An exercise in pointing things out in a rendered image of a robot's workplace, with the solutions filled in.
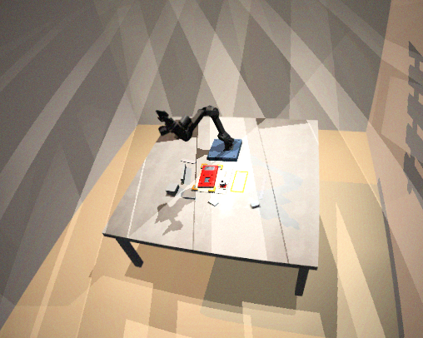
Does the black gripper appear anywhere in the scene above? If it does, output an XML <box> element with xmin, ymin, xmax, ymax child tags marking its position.
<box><xmin>156</xmin><ymin>110</ymin><xmax>179</xmax><ymax>132</ymax></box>

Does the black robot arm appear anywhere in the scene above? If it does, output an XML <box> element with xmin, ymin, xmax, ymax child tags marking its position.
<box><xmin>158</xmin><ymin>106</ymin><xmax>234</xmax><ymax>150</ymax></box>

